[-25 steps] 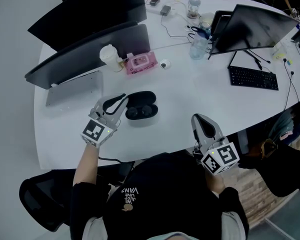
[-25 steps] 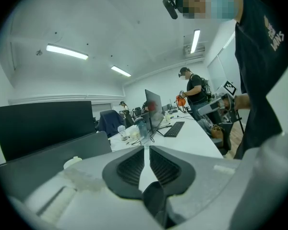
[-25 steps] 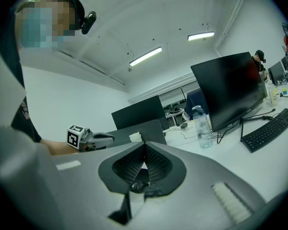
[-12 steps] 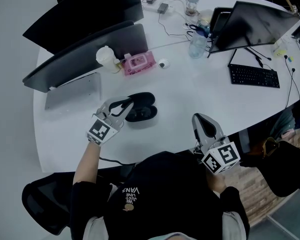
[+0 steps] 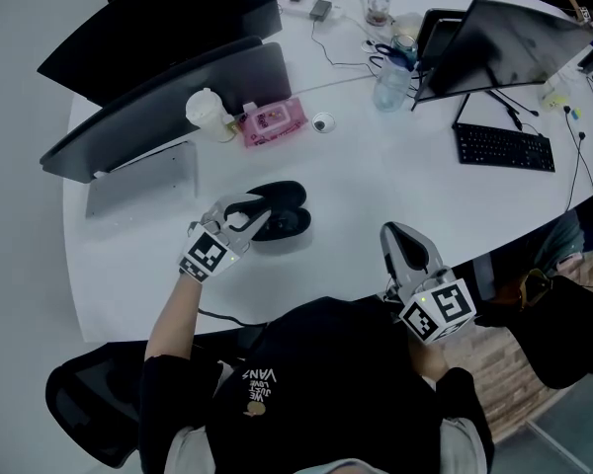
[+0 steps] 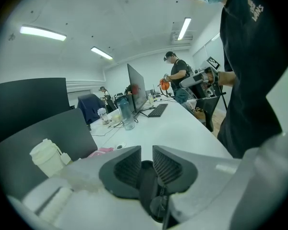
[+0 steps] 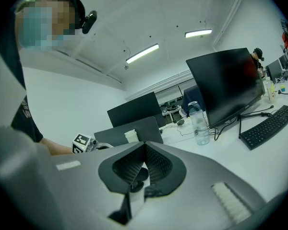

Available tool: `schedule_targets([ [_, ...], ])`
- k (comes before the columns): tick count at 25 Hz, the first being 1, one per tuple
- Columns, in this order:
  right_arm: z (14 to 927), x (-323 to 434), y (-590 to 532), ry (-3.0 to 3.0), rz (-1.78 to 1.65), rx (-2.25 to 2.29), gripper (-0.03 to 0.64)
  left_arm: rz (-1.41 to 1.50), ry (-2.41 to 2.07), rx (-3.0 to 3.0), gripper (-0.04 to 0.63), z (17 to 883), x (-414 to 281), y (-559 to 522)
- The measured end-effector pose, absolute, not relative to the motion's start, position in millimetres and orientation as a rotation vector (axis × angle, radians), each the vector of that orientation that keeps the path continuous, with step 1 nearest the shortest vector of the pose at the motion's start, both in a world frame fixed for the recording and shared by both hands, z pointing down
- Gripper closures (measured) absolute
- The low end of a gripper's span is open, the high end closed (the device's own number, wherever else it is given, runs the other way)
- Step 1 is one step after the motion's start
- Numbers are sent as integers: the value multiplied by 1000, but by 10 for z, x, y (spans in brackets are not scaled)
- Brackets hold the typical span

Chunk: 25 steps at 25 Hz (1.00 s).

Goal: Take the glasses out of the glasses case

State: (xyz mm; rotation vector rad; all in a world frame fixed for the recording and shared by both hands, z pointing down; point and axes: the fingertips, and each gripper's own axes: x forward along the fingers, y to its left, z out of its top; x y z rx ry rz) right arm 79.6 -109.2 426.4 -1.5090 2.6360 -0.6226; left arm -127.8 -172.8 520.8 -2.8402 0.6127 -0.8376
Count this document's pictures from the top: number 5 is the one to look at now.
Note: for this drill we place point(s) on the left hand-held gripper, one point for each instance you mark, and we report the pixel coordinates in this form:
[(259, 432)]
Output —
[(207, 257)]

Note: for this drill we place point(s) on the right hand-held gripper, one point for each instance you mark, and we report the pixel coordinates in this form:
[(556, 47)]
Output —
[(440, 309)]

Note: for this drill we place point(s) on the black shoe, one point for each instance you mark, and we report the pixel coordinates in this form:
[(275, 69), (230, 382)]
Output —
[(286, 193)]

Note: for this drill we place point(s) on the person's left forearm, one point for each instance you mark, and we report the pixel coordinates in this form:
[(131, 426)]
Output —
[(173, 314)]

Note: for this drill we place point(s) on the person's right forearm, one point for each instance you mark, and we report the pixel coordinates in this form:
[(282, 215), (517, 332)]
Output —
[(427, 358)]

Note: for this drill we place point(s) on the black chair armrest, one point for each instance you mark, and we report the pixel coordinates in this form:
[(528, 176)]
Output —
[(484, 277)]

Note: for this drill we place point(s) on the small tan bottle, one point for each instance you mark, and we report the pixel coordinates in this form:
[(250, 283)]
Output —
[(230, 127)]

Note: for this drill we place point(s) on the silver laptop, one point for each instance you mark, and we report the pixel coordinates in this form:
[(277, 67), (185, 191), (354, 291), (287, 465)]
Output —
[(143, 181)]

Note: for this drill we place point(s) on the pink wet wipes pack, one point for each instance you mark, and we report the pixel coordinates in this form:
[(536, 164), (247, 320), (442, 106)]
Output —
[(272, 124)]

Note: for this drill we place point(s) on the white lidded cup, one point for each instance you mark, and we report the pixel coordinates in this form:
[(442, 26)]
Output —
[(205, 111)]

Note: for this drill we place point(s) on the white round desk grommet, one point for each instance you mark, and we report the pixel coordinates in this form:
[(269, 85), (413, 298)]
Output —
[(323, 124)]

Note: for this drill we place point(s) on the dark grey monitor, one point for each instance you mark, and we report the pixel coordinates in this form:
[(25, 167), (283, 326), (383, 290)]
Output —
[(178, 102)]

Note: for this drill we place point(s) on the person's black printed t-shirt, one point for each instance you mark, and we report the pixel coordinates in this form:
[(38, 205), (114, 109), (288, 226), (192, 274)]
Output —
[(336, 363)]

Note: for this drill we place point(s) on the black keyboard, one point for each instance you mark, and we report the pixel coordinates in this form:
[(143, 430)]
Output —
[(504, 147)]

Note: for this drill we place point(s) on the clear plastic water bottle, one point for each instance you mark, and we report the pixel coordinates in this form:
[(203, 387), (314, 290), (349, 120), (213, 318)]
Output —
[(390, 87)]

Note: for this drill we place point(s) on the black bag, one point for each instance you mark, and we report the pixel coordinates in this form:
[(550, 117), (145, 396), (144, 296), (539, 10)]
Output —
[(563, 334)]

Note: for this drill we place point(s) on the large black monitor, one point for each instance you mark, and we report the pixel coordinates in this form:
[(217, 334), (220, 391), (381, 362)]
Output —
[(168, 27)]

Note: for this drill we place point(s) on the dark blue scissors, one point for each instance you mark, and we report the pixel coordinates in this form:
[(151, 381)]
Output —
[(390, 50)]

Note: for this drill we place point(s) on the black tablet stand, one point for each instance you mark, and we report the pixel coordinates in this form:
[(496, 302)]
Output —
[(440, 32)]

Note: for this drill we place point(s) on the black monitor with stand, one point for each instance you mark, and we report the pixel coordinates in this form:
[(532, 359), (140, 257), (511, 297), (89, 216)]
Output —
[(499, 47)]

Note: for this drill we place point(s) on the black power adapter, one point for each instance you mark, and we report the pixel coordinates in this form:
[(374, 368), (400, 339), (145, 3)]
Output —
[(320, 9)]

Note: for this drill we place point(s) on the teal face mask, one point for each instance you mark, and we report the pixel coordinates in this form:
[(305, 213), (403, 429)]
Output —
[(341, 468)]

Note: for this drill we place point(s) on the person's light grey shorts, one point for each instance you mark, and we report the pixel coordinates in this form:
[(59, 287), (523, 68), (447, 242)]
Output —
[(188, 452)]

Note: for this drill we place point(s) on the black office chair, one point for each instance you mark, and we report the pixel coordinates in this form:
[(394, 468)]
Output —
[(94, 413)]

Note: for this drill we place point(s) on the glass jar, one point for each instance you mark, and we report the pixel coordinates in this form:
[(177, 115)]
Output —
[(379, 5)]

